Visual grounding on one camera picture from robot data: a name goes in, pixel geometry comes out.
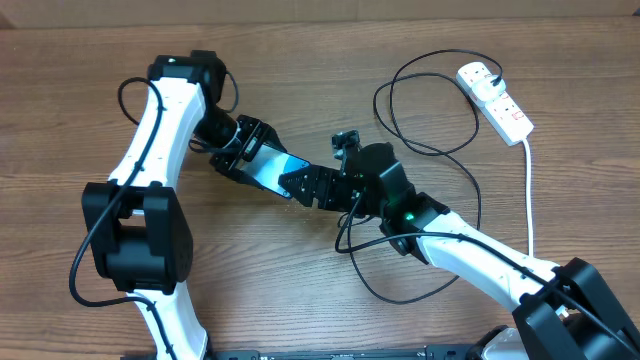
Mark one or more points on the blue Galaxy smartphone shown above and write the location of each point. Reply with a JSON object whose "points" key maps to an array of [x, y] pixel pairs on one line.
{"points": [[268, 165]]}

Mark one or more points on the white charger plug adapter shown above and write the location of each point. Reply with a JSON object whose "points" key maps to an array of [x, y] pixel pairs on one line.
{"points": [[488, 88]]}

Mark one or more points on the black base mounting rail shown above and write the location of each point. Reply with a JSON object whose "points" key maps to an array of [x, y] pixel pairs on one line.
{"points": [[430, 352]]}

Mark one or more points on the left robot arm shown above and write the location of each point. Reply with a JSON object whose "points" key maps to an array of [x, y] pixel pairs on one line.
{"points": [[139, 247]]}

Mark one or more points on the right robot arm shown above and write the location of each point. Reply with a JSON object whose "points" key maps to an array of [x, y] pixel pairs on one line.
{"points": [[559, 312]]}

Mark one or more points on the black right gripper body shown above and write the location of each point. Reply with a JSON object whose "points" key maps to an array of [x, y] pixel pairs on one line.
{"points": [[345, 193]]}

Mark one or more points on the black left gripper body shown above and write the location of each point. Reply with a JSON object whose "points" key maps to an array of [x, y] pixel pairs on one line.
{"points": [[250, 134]]}

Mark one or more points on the white power strip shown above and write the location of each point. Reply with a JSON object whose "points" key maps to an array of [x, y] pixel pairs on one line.
{"points": [[506, 117]]}

